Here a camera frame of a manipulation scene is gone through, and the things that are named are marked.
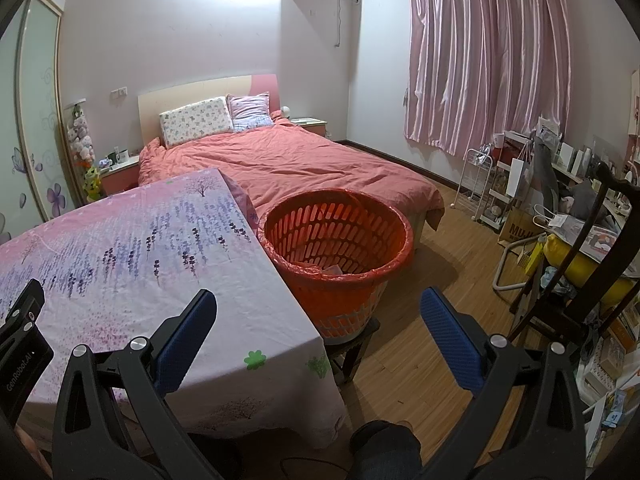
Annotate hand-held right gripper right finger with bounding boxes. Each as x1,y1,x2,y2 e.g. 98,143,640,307
420,286,587,480

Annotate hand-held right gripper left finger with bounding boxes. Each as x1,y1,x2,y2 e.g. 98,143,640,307
51,288,226,480

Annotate orange plastic laundry basket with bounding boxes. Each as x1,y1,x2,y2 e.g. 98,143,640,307
257,187,416,345

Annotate pink floral tablecloth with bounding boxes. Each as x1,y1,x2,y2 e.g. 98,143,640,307
0,167,351,451

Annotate dark wooden stool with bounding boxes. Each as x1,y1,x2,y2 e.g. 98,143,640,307
325,317,382,386

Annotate person's leg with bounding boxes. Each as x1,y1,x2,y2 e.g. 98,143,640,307
347,420,423,480

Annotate brown paper bag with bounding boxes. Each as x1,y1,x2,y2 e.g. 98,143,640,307
497,207,546,248

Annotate white shelf cart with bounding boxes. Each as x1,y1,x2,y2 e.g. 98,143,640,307
479,130,533,233

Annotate yellow cushion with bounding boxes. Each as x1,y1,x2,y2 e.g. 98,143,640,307
542,234,633,296

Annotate dark wooden chair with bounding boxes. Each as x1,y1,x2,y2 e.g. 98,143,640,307
507,160,640,356

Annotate pink nightstand with mug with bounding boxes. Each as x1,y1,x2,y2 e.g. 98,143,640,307
99,155,141,197

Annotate white paper bag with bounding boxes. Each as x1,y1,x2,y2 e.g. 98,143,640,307
505,157,528,198

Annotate yellow green plush toy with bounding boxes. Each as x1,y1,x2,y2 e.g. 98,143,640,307
82,164,103,201

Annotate grey hanging cloth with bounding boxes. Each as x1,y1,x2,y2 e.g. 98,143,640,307
532,135,561,213

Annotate bed with pink duvet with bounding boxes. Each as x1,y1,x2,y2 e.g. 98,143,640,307
137,116,446,231

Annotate white floral pillow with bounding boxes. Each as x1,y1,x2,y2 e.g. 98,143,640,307
159,96,235,150

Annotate wardrobe with flower doors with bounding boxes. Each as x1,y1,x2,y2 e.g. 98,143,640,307
0,0,81,246

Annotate hanging plush toys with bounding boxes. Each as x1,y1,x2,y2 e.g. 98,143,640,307
66,102,96,166

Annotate pink striped pillow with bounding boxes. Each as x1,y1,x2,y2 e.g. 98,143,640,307
226,92,275,133

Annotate beige pink bed headboard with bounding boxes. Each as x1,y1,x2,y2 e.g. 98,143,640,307
136,74,281,146

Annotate pink striped curtain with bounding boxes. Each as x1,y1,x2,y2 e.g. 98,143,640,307
400,0,573,157

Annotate white tube frame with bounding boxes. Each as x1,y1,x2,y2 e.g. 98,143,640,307
492,240,533,291

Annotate white wire rack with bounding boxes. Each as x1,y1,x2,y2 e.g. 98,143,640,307
452,147,493,221

